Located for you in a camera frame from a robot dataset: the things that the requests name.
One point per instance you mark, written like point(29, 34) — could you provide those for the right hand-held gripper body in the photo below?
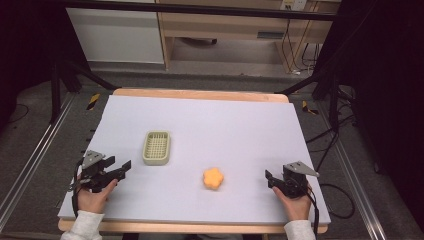
point(295, 183)

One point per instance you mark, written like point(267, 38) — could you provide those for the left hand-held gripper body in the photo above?
point(95, 175)

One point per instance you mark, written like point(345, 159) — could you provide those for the beige slotted soap dish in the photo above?
point(156, 148)

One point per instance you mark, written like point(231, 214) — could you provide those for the orange flower-shaped soap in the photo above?
point(213, 178)

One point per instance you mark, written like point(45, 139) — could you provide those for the person's right hand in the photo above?
point(296, 208)

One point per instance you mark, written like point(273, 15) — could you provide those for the person's left hand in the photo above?
point(91, 201)

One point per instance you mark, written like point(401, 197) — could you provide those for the yellow black striped tape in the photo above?
point(308, 108)
point(93, 101)

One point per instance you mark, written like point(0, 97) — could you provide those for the white foam board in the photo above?
point(206, 133)

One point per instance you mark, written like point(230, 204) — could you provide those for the black metal stand leg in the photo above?
point(333, 96)
point(56, 93)

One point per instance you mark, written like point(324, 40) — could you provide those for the wooden table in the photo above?
point(200, 95)

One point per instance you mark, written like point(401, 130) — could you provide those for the white cabinet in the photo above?
point(116, 36)

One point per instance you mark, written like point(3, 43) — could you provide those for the dark curtain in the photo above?
point(390, 100)
point(23, 50)

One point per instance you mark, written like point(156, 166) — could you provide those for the light wooden desk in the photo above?
point(226, 28)

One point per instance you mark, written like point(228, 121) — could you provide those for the white power strip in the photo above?
point(293, 4)

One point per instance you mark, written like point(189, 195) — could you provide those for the metal floor rail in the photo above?
point(360, 186)
point(33, 156)

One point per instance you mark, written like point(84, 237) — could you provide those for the black metal frame bar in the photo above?
point(200, 9)

